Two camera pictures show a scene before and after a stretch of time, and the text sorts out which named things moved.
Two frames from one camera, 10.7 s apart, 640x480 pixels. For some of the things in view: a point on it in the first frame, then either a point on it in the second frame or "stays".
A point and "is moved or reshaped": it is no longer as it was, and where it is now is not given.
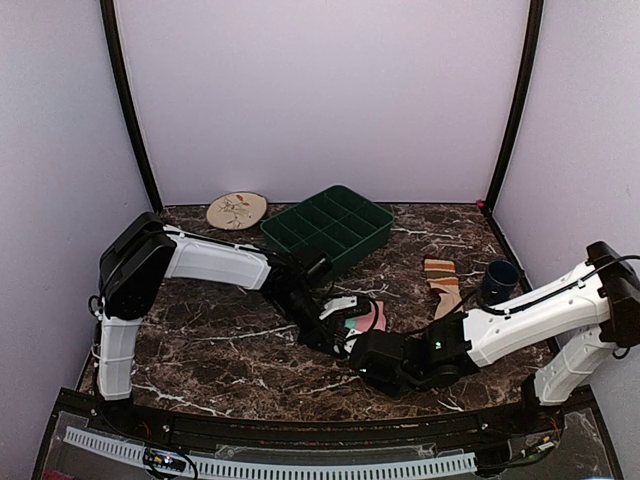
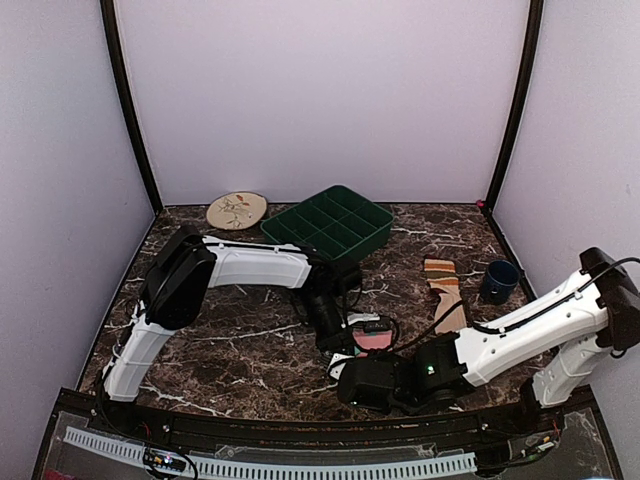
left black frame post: (108, 14) stays
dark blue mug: (500, 282) stays
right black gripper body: (411, 382) → (389, 357)
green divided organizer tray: (334, 220) stays
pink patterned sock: (363, 322) is moved or reshaped
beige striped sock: (441, 274) stays
